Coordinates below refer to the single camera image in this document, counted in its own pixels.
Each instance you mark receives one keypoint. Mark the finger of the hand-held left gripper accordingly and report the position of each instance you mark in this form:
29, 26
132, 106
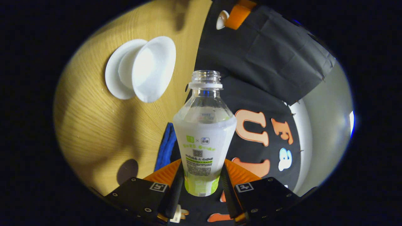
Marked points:
238, 15

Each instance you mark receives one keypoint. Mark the black backdrop cloth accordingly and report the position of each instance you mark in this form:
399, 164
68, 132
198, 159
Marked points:
267, 62

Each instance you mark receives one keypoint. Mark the white saucer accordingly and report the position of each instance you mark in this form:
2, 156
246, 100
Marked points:
112, 75

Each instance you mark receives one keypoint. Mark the white toaster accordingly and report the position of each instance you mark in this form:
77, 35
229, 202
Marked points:
177, 215

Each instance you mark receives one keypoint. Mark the clear water bottle white label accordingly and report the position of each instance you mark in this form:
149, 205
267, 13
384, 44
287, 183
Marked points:
204, 138

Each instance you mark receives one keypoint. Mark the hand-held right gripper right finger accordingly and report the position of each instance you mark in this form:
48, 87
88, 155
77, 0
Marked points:
229, 194

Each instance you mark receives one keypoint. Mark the dark round coaster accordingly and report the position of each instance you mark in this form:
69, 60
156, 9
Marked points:
127, 171

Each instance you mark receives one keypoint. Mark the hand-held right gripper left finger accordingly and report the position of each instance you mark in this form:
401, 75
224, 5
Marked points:
171, 194

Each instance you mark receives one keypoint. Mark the white teacup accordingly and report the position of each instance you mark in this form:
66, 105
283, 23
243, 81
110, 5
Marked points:
150, 72

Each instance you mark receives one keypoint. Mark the blue cloth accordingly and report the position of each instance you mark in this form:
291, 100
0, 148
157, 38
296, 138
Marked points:
166, 147

